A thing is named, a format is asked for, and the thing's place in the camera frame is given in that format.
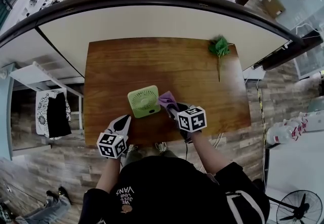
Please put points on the person's right shoe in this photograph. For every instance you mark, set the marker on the person's right shoe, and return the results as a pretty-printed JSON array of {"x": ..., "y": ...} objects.
[{"x": 161, "y": 147}]

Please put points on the brown cardboard box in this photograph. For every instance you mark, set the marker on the brown cardboard box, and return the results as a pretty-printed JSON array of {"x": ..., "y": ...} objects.
[{"x": 273, "y": 5}]

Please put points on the green leafy sprig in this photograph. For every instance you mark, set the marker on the green leafy sprig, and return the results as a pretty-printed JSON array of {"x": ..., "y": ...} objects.
[{"x": 219, "y": 46}]

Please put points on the person's black printed shirt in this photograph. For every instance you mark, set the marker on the person's black printed shirt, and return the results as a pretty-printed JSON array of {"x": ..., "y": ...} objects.
[{"x": 167, "y": 192}]

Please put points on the person's grey trousers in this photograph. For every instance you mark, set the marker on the person's grey trousers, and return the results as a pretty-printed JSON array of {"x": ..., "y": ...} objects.
[{"x": 149, "y": 156}]

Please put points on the person's left forearm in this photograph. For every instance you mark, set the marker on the person's left forearm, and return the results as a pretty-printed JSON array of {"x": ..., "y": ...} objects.
[{"x": 108, "y": 175}]

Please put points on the white metal shelf rack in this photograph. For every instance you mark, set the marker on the white metal shelf rack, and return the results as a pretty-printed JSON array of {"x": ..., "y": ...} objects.
[{"x": 45, "y": 76}]

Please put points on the green square desk fan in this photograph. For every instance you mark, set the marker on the green square desk fan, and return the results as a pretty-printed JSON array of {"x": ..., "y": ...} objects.
[{"x": 141, "y": 101}]

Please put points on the white socket box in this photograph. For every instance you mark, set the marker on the white socket box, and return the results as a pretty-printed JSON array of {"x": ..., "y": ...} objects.
[{"x": 254, "y": 73}]

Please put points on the purple cloth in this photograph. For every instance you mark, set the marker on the purple cloth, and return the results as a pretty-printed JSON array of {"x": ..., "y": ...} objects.
[{"x": 165, "y": 98}]

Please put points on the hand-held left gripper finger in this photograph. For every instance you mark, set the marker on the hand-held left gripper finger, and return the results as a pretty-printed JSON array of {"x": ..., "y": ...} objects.
[
  {"x": 117, "y": 119},
  {"x": 127, "y": 125}
]

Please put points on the pack of clear water bottles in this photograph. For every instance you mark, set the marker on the pack of clear water bottles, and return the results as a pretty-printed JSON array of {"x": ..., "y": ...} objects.
[{"x": 283, "y": 132}]

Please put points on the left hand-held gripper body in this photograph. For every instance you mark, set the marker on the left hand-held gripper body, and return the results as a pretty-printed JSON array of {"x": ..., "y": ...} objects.
[{"x": 111, "y": 144}]

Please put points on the person's shoe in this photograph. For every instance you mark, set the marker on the person's shoe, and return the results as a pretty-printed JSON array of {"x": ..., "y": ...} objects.
[
  {"x": 161, "y": 147},
  {"x": 132, "y": 148}
]

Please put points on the person's right forearm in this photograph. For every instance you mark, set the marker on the person's right forearm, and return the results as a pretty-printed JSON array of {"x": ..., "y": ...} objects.
[{"x": 207, "y": 152}]

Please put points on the black and white patterned garment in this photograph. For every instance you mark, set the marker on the black and white patterned garment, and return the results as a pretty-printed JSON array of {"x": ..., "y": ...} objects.
[{"x": 54, "y": 116}]

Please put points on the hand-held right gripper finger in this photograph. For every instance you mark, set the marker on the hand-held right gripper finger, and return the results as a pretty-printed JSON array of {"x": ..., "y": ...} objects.
[{"x": 170, "y": 109}]

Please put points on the black pedestal fan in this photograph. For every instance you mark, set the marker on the black pedestal fan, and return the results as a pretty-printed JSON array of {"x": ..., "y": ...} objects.
[{"x": 300, "y": 209}]

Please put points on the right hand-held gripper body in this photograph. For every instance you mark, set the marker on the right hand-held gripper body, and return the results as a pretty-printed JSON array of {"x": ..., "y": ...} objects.
[{"x": 191, "y": 119}]

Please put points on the person's left shoe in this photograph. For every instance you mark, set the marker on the person's left shoe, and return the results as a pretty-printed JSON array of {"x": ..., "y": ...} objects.
[{"x": 132, "y": 148}]

